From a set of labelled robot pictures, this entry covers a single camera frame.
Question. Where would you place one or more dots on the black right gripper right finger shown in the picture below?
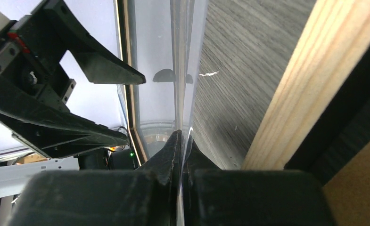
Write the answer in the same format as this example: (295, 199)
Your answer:
(216, 197)

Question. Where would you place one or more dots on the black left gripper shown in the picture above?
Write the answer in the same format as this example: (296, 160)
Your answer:
(33, 106)

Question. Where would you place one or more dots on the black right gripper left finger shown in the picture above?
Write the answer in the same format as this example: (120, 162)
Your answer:
(142, 197)

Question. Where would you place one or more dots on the clear acrylic sheet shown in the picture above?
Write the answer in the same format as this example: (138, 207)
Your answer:
(163, 40)

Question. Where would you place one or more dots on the light wooden picture frame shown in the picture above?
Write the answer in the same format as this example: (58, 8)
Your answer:
(334, 39)

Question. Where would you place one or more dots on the brown cardboard backing board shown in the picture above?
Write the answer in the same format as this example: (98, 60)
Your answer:
(348, 192)

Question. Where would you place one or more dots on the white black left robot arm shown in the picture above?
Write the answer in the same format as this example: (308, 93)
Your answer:
(13, 178)

